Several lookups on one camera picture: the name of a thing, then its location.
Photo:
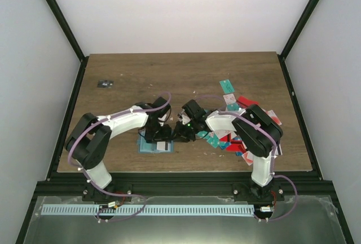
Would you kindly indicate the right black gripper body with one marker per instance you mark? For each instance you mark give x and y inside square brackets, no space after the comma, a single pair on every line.
[187,133]

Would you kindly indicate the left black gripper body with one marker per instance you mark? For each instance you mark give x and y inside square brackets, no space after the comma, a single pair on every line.
[156,133]

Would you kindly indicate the white magnetic stripe card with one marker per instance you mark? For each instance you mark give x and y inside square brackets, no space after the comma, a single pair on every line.
[164,146]

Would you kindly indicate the blue leather card holder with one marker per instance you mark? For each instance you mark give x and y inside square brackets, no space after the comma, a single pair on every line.
[148,148]

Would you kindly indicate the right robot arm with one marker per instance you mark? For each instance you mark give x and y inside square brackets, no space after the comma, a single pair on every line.
[259,132]

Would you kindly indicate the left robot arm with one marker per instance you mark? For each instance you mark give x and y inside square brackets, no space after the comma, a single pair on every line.
[87,143]

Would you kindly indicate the white card with red pattern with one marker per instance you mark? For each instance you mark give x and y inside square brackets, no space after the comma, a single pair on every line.
[229,98]

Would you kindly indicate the teal card top right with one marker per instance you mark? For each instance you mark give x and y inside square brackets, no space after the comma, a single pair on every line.
[227,86]

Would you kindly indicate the small black card far left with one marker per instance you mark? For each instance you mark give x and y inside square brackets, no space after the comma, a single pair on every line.
[105,84]

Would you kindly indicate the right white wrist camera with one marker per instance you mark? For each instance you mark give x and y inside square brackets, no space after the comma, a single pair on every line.
[183,117]

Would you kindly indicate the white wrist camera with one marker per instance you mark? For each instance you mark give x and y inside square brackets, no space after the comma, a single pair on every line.
[183,117]
[163,119]

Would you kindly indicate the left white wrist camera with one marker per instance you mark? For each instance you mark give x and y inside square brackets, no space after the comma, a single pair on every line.
[163,119]

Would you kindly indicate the light blue slotted cable duct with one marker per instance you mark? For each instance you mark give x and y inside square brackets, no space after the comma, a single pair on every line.
[150,210]

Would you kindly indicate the black aluminium frame rail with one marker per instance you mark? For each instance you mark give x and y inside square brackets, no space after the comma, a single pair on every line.
[179,183]

